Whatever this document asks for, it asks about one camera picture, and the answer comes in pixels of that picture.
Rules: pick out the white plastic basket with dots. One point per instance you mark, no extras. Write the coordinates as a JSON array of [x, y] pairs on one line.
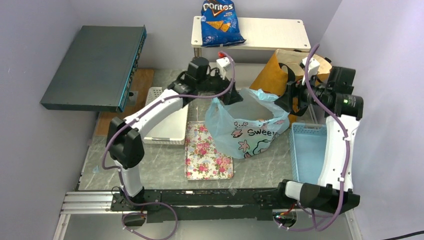
[[166, 123]]

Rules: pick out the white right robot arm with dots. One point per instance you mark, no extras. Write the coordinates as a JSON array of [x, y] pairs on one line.
[[332, 192]]

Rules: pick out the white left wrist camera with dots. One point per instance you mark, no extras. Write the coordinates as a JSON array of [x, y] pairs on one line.
[[223, 64]]

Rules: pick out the floral pattern tray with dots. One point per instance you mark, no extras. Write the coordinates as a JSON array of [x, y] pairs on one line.
[[202, 159]]

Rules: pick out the light blue plastic basket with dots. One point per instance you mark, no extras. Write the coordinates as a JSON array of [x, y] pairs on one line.
[[307, 144]]

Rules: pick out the wooden board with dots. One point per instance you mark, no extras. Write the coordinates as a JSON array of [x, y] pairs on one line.
[[141, 83]]

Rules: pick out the white two-tier shelf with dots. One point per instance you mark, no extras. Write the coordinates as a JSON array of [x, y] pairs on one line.
[[261, 34]]

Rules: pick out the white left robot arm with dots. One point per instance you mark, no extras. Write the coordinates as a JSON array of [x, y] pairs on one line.
[[125, 136]]

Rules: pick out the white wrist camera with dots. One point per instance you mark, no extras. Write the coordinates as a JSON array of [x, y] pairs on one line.
[[223, 64], [312, 68]]

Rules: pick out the blue Doritos chip bag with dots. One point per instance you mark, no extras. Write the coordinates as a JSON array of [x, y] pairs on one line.
[[219, 24]]

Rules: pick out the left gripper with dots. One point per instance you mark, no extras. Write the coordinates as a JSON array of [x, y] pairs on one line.
[[231, 97]]

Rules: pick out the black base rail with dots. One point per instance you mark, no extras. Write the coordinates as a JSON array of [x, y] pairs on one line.
[[205, 204]]

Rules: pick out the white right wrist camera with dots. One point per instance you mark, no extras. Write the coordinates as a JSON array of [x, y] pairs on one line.
[[312, 68]]

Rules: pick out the dark grey flat box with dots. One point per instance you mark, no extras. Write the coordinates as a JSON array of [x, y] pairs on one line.
[[97, 70]]

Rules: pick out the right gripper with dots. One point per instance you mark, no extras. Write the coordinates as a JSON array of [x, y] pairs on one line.
[[294, 89]]

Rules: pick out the light blue cartoon plastic bag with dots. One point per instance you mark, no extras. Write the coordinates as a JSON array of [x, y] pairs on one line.
[[246, 128]]

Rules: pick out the brown Trader Joe's tote bag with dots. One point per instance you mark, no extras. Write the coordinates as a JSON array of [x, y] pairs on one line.
[[284, 67]]

